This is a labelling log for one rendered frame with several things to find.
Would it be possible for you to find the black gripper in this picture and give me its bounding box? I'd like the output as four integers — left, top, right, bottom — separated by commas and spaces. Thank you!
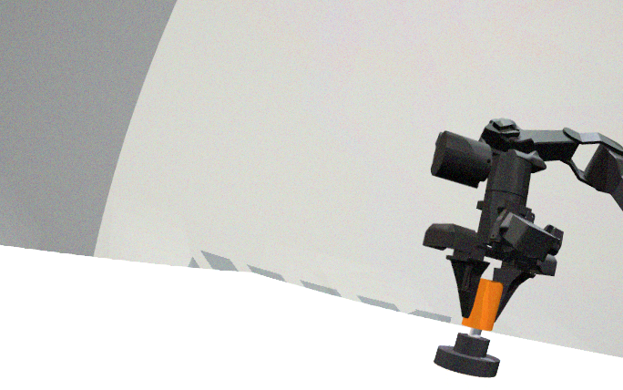
423, 190, 557, 322

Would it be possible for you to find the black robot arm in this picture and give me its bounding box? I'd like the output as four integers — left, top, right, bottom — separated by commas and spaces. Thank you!
431, 118, 623, 262

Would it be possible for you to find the orange knob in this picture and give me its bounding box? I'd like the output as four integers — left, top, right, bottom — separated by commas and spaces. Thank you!
462, 278, 504, 331

